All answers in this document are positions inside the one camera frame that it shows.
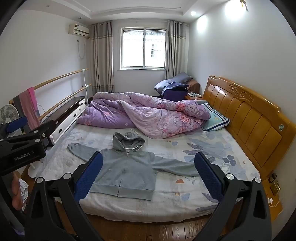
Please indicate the white standing fan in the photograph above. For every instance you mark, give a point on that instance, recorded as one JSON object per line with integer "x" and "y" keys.
{"x": 7, "y": 113}

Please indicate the white wall air conditioner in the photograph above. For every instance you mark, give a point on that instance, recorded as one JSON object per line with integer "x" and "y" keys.
{"x": 78, "y": 30}

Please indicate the wooden nightstand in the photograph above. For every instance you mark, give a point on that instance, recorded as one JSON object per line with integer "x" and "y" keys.
{"x": 276, "y": 204}
{"x": 194, "y": 96}

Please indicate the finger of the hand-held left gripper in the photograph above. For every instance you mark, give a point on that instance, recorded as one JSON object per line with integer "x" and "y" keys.
{"x": 40, "y": 133}
{"x": 16, "y": 123}

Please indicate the wooden barre rail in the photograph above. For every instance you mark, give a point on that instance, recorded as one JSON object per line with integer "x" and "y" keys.
{"x": 69, "y": 97}
{"x": 60, "y": 77}

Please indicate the person's left forearm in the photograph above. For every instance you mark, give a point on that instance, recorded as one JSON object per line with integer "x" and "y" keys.
{"x": 17, "y": 192}

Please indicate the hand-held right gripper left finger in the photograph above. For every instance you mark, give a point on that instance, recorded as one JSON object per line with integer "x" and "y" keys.
{"x": 89, "y": 177}

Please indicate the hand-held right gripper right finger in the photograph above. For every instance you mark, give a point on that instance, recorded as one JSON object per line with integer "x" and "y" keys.
{"x": 208, "y": 178}

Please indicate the striped teal pillow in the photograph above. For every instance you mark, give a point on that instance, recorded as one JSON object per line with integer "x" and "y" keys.
{"x": 216, "y": 120}

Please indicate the purple floral quilt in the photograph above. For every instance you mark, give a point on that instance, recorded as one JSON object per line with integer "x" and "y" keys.
{"x": 150, "y": 115}

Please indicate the grey zip hoodie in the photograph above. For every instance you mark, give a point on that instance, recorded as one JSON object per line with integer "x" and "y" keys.
{"x": 129, "y": 171}

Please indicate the white barre post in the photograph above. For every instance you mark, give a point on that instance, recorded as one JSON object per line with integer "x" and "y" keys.
{"x": 85, "y": 78}

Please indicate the pale printed bed sheet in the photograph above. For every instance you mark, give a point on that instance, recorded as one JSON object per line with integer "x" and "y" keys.
{"x": 175, "y": 192}

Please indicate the dark top white drawer cabinet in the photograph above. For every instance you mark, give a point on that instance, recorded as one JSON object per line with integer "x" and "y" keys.
{"x": 67, "y": 113}

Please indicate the dark purple blanket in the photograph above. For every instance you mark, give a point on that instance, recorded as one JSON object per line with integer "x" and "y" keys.
{"x": 175, "y": 93}

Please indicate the grey striped curtain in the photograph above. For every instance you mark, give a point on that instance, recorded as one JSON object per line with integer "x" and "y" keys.
{"x": 101, "y": 58}
{"x": 174, "y": 48}

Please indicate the white framed window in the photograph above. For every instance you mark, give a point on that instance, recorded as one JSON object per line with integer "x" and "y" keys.
{"x": 143, "y": 48}

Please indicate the wall switch panel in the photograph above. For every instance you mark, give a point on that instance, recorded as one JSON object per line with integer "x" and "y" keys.
{"x": 275, "y": 185}

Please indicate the recessed ceiling light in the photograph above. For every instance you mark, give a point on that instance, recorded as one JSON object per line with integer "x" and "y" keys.
{"x": 193, "y": 13}

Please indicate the wooden bed headboard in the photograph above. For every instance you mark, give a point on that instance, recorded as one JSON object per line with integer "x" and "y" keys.
{"x": 249, "y": 120}

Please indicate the brown chair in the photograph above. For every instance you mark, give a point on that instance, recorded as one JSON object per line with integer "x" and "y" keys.
{"x": 194, "y": 85}

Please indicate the grey brown cloth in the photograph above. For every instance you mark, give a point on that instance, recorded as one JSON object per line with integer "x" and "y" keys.
{"x": 16, "y": 104}

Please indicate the pink towel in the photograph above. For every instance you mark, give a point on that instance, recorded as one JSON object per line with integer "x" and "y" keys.
{"x": 30, "y": 109}

